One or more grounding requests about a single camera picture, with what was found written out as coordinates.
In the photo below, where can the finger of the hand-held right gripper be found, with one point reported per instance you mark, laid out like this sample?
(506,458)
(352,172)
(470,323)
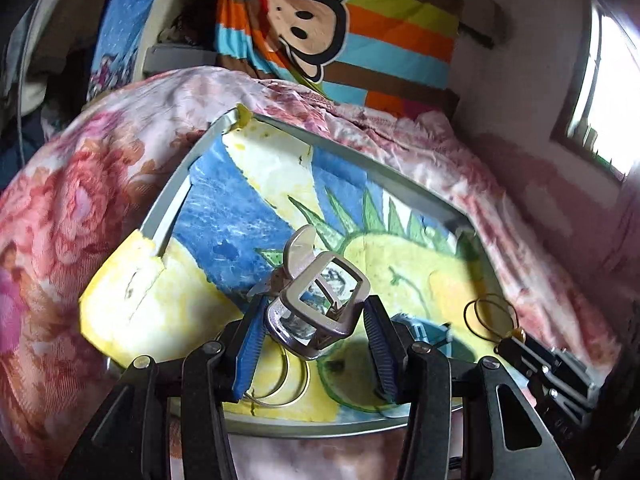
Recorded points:
(530,347)
(542,382)

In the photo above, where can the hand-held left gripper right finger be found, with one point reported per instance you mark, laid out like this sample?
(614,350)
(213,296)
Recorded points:
(382,365)

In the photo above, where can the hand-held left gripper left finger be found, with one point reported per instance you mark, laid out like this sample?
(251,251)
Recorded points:
(247,360)

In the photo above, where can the grey tray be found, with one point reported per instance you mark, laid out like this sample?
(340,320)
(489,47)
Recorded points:
(310,429)

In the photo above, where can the silver metal clip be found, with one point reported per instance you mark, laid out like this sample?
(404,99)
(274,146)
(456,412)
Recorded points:
(299,250)

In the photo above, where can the blue wrist watch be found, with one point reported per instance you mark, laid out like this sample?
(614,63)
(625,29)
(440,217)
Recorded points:
(420,332)

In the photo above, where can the painted paper sheet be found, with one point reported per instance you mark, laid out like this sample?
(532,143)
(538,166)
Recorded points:
(225,210)

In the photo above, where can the pink floral blanket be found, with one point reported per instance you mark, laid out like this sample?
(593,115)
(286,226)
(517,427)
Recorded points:
(75,185)

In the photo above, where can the window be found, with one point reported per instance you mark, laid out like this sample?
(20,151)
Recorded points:
(605,85)

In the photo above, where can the grey shelf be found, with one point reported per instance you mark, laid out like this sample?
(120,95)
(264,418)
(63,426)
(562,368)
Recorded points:
(170,57)

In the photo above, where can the row of hanging clothes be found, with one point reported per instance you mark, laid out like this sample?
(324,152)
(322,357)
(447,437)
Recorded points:
(60,85)

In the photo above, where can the striped monkey print blanket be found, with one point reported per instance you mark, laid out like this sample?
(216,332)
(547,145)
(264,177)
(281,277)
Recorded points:
(390,25)

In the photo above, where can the dark clothing pile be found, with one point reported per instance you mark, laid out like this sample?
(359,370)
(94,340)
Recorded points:
(187,25)

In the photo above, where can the blue dotted curtain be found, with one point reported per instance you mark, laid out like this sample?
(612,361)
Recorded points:
(120,20)

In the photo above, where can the brown wall shelf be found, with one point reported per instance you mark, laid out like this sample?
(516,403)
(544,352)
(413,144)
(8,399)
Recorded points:
(480,17)

